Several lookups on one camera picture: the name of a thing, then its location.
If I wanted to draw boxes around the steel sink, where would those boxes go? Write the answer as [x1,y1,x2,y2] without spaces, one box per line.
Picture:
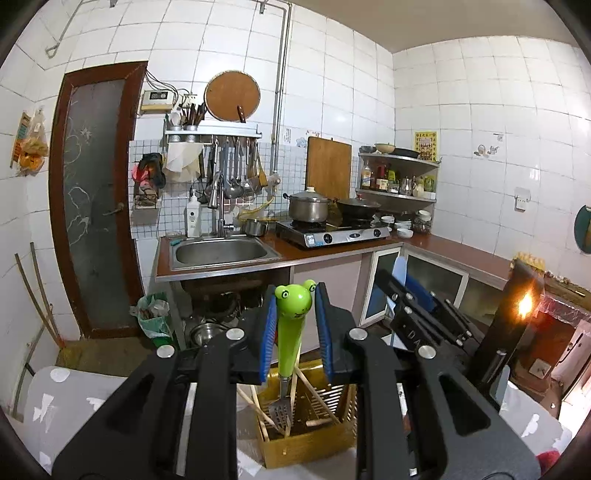
[168,235,282,272]

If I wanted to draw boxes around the white dish soap bottle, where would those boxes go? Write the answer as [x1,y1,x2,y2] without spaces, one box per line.
[185,187,204,238]

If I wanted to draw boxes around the row of hanging kitchen utensils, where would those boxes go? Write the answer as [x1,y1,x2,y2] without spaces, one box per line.
[198,136,271,201]

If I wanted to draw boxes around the brown framed glass door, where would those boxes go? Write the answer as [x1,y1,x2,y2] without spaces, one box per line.
[48,61,148,340]

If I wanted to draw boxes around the yellow wall poster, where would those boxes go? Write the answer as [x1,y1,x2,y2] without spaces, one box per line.
[414,130,438,162]

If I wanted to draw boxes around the steel bowls under sink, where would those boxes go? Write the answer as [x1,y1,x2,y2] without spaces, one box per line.
[185,295,241,347]

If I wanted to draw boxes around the white hanging cloth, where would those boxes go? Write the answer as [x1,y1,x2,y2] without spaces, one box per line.
[166,142,204,183]

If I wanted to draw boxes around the black wok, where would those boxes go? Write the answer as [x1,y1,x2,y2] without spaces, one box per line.
[336,198,383,220]

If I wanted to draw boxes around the white bowl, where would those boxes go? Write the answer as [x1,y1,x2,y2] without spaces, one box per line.
[381,215,415,240]

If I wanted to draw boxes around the corner shelf with bottles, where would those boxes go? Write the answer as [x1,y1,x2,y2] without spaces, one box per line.
[356,143,441,204]

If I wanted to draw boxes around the steel faucet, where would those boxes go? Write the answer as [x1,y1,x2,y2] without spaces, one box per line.
[208,172,236,238]

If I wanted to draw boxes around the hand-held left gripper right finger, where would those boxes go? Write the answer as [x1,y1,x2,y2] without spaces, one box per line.
[314,281,541,480]

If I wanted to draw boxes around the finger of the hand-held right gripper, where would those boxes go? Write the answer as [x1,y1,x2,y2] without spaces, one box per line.
[374,269,437,357]
[405,273,483,358]

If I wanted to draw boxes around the steel pot with lid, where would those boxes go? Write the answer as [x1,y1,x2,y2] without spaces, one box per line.
[284,187,332,223]

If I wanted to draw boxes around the wire wall basket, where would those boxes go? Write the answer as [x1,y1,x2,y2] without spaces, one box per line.
[133,187,162,210]

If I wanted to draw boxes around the green trash bag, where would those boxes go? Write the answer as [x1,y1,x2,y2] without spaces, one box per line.
[129,292,178,347]

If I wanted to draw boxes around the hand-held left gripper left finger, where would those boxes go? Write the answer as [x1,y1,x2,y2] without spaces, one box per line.
[52,284,279,480]

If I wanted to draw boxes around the leaning wooden stick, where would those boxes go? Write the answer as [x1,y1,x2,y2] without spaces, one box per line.
[30,242,63,343]
[14,251,64,349]

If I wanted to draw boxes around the steel gas stove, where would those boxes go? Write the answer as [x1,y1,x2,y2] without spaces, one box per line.
[276,217,392,250]

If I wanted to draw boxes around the green frog-handled spatula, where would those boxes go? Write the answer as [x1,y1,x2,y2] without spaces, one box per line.
[268,279,318,430]

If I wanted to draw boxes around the green round wall object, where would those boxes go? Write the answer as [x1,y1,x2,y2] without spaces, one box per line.
[574,205,591,254]

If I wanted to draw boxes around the hanging plastic bag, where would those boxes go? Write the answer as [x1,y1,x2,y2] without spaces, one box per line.
[10,107,49,177]

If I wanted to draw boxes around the red hanging bag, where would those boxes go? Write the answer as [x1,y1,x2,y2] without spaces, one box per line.
[131,152,167,190]

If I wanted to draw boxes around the round wooden cutting board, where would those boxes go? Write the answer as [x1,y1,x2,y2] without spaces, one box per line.
[204,70,262,124]

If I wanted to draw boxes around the kitchen counter cabinet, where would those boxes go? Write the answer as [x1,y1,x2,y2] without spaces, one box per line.
[154,231,591,333]

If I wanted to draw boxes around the steel wall utensil rack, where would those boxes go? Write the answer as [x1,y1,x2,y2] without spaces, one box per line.
[164,124,264,144]

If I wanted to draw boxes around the grey wall pipe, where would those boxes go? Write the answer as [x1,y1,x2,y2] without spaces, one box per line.
[270,0,294,176]

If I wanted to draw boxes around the white wall control box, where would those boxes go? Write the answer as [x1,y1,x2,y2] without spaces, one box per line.
[141,90,178,114]

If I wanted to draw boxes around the yellow perforated utensil basket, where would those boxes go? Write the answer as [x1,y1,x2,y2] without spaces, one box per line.
[238,360,358,469]

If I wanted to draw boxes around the rectangular wooden cutting board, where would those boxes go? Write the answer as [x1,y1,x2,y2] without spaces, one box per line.
[305,136,354,200]

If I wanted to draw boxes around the grey rabbit print tablecloth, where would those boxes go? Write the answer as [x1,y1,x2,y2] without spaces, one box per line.
[21,364,578,480]

